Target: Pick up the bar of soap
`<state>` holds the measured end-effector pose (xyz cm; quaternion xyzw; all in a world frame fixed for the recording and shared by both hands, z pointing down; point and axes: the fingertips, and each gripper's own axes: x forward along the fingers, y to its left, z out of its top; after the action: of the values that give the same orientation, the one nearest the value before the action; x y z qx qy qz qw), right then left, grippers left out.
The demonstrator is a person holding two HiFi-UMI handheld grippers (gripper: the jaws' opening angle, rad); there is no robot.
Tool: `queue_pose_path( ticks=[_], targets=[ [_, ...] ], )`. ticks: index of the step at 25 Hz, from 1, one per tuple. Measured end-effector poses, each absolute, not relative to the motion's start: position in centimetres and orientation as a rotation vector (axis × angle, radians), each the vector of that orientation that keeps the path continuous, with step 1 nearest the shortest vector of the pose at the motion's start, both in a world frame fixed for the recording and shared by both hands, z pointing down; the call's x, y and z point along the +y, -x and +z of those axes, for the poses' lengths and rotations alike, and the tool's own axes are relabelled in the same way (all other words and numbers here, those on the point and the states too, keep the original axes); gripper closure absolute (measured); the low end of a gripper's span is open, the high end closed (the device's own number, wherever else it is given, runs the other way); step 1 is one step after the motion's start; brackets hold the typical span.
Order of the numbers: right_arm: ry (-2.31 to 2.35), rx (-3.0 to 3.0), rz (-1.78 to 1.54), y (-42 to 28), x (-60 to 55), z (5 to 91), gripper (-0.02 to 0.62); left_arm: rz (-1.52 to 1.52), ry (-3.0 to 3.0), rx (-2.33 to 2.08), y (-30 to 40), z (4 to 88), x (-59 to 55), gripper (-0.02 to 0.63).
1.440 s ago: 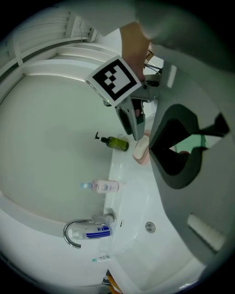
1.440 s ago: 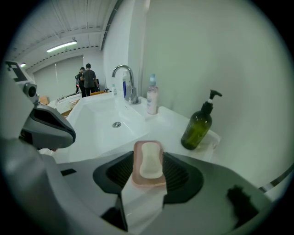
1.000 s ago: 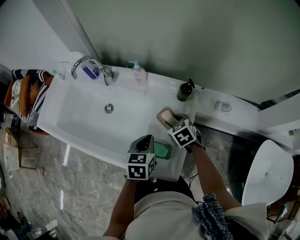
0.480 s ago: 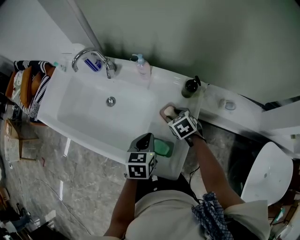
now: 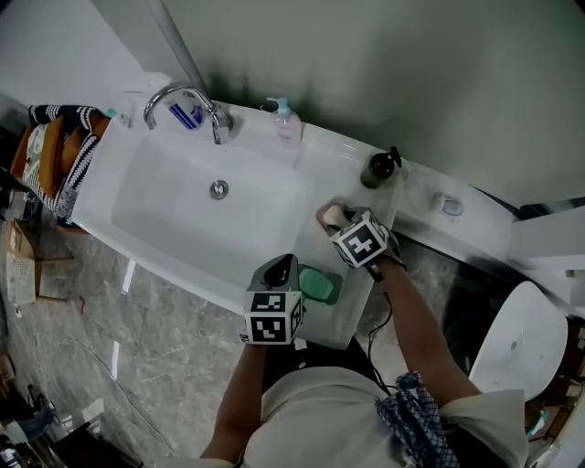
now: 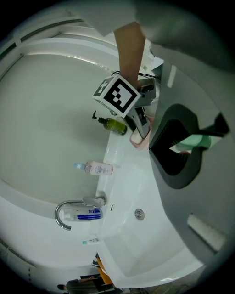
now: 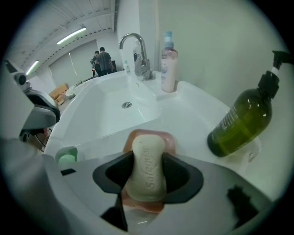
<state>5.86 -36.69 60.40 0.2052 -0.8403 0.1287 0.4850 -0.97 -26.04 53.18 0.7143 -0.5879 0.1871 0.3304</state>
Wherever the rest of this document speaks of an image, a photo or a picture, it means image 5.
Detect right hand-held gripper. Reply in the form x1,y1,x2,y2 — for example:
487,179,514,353
329,207,401,269

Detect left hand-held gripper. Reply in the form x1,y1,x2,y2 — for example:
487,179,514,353
240,253,305,346

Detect pink soap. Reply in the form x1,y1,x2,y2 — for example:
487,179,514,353
315,196,362,232

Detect green soap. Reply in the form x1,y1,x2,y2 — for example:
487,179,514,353
296,263,343,305

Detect person's left forearm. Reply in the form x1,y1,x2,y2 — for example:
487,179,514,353
200,342,275,468

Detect person's right forearm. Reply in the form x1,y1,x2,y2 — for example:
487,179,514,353
375,262,481,408

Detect dark green pump bottle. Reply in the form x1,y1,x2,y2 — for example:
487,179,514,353
359,145,403,189

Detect person's black trousers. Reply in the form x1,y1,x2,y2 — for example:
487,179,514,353
262,337,380,394

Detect white raised ledge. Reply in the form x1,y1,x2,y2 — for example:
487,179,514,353
395,164,517,261

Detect white vanity with sink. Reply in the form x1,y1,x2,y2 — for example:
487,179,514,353
70,98,412,351

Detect pink pump bottle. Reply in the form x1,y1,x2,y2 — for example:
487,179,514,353
266,96,303,152

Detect person's white shirt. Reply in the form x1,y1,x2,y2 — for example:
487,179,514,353
200,367,531,468

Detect blue checked cloth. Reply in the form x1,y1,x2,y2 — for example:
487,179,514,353
375,371,458,468

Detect blue striped spray bottle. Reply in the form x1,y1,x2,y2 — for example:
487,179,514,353
122,89,206,131

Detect white dark green bathtub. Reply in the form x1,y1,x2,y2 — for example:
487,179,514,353
441,281,570,403

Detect chrome faucet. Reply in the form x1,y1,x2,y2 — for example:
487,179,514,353
144,81,234,146

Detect small white teal-capped tube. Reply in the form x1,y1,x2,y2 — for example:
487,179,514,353
104,107,133,129

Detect black white striped blanket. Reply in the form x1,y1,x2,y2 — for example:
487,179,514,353
25,103,109,225

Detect white perforated appliance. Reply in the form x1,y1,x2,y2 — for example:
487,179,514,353
5,253,37,305

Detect orange sofa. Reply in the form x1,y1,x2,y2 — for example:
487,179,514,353
9,104,111,228

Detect black cable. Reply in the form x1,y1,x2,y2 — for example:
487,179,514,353
367,269,399,399

